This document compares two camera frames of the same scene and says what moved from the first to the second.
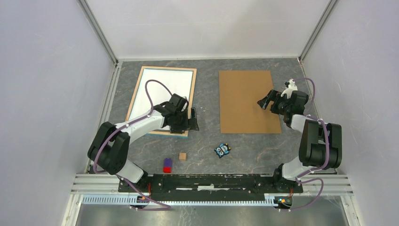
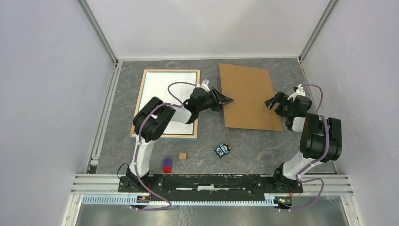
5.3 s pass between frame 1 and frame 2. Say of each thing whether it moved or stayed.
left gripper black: moved
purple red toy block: stayed
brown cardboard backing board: moved
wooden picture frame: moved
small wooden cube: stayed
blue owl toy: stayed
